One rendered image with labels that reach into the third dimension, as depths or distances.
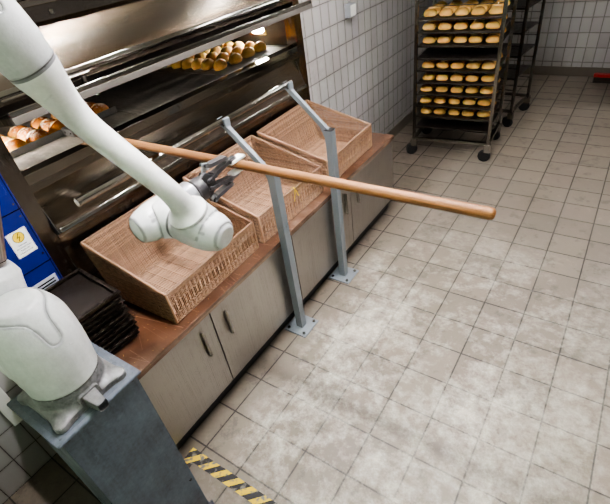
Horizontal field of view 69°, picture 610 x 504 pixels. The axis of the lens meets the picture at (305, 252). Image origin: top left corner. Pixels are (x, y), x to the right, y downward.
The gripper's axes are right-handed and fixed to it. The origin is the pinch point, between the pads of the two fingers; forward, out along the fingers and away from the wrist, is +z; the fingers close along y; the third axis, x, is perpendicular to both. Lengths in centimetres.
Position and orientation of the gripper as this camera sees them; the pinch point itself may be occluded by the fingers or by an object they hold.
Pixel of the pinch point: (236, 164)
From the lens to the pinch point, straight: 147.0
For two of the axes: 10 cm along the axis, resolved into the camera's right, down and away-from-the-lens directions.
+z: 5.4, -5.6, 6.3
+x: 8.3, 2.4, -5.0
